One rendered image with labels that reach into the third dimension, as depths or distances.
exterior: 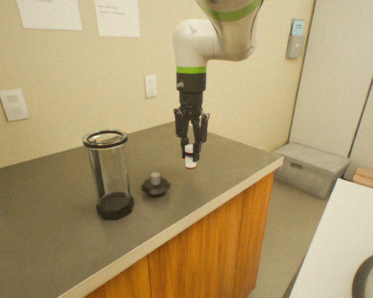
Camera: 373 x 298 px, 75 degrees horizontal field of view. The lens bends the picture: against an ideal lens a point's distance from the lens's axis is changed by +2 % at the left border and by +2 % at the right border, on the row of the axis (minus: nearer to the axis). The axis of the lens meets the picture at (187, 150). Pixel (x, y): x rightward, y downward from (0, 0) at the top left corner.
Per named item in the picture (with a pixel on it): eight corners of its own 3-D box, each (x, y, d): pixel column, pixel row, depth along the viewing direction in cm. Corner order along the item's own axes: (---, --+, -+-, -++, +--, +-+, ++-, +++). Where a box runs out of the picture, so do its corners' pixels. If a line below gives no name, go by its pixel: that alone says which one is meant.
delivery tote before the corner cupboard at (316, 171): (268, 177, 268) (272, 150, 255) (287, 166, 293) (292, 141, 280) (326, 202, 227) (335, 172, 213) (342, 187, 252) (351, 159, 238)
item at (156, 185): (136, 191, 78) (134, 173, 76) (159, 181, 84) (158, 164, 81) (152, 204, 72) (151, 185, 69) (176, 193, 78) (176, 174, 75)
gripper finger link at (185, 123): (186, 110, 77) (183, 109, 77) (180, 141, 82) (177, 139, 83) (193, 108, 79) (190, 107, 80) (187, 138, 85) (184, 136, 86)
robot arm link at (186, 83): (214, 71, 74) (190, 69, 80) (190, 74, 66) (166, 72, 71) (212, 91, 77) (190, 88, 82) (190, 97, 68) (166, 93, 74)
